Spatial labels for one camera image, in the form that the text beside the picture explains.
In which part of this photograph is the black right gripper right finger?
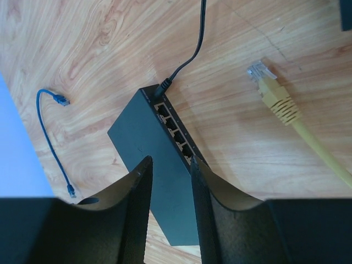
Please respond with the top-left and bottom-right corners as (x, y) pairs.
(190, 156), (351, 263)

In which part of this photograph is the black network switch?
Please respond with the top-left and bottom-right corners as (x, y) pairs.
(339, 0), (352, 31)
(108, 85), (204, 246)

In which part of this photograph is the blue ethernet cable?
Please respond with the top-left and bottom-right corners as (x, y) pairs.
(36, 89), (77, 199)

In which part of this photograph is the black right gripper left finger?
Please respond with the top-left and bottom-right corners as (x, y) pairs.
(1, 156), (153, 263)

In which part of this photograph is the black power cable switch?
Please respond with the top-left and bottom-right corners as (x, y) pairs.
(153, 0), (207, 97)

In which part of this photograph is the yellow ethernet cable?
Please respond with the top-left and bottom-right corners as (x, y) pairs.
(246, 57), (352, 190)

